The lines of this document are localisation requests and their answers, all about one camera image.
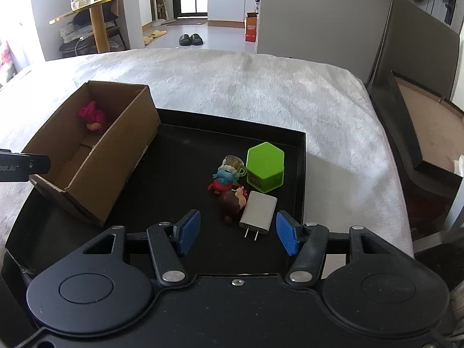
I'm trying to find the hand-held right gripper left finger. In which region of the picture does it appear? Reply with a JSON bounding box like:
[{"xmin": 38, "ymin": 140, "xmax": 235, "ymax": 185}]
[{"xmin": 69, "ymin": 209, "xmax": 202, "ymax": 285}]

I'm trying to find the orange cardboard box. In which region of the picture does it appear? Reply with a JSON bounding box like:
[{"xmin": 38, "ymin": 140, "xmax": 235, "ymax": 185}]
[{"xmin": 244, "ymin": 12, "xmax": 259, "ymax": 43}]

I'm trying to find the pink figurine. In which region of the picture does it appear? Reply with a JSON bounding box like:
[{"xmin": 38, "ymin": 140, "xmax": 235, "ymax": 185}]
[{"xmin": 79, "ymin": 101, "xmax": 107, "ymax": 132}]

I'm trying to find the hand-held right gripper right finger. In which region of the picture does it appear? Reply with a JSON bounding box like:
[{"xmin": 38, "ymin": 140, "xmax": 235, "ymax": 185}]
[{"xmin": 276, "ymin": 210, "xmax": 411, "ymax": 285}]

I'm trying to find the black door handle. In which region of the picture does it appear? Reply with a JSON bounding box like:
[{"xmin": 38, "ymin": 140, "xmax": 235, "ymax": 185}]
[{"xmin": 435, "ymin": 0, "xmax": 458, "ymax": 26}]

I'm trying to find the white power strip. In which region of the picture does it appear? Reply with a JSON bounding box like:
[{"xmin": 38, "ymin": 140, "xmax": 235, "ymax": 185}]
[{"xmin": 59, "ymin": 25, "xmax": 92, "ymax": 43}]

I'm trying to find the green hexagonal box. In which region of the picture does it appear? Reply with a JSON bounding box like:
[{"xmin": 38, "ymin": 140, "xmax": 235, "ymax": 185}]
[{"xmin": 246, "ymin": 142, "xmax": 285, "ymax": 193}]

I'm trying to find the brown round figurine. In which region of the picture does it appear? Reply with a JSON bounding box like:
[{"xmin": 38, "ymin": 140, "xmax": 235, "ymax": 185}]
[{"xmin": 217, "ymin": 186, "xmax": 248, "ymax": 224}]

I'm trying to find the black-framed brown board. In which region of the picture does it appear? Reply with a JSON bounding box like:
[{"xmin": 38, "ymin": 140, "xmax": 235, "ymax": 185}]
[{"xmin": 366, "ymin": 70, "xmax": 464, "ymax": 197}]

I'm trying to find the brown cardboard box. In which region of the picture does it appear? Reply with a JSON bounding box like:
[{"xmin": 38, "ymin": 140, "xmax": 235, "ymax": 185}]
[{"xmin": 22, "ymin": 81, "xmax": 161, "ymax": 227}]

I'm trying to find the white charger plug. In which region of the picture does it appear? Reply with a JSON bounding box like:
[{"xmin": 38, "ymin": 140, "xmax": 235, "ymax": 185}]
[{"xmin": 239, "ymin": 191, "xmax": 278, "ymax": 242}]

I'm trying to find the blue and red figurine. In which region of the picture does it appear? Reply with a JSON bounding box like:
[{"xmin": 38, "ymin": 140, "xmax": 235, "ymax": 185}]
[{"xmin": 208, "ymin": 165, "xmax": 242, "ymax": 193}]

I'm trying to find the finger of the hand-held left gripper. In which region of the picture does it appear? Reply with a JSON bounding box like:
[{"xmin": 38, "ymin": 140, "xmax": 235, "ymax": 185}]
[{"xmin": 28, "ymin": 155, "xmax": 52, "ymax": 175}]

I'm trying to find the dark grey headboard panel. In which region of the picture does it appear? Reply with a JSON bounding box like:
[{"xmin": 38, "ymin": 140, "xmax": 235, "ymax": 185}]
[{"xmin": 366, "ymin": 0, "xmax": 462, "ymax": 106}]

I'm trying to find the white fleece blanket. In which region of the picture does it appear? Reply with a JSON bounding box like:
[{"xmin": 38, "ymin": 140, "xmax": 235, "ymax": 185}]
[{"xmin": 0, "ymin": 48, "xmax": 414, "ymax": 255}]

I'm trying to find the white standing fan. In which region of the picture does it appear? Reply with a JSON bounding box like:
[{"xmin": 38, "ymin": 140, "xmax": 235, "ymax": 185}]
[{"xmin": 150, "ymin": 0, "xmax": 162, "ymax": 27}]

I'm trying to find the small clear toy mug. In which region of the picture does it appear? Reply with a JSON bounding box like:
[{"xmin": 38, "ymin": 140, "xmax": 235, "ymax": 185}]
[{"xmin": 223, "ymin": 155, "xmax": 248, "ymax": 177}]

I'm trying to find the round gold-edged table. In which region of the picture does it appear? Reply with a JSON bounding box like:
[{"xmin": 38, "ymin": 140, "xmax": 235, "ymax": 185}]
[{"xmin": 49, "ymin": 0, "xmax": 144, "ymax": 53}]

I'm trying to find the black tray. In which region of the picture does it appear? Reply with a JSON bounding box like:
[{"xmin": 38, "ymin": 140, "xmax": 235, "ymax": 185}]
[{"xmin": 4, "ymin": 108, "xmax": 307, "ymax": 280}]

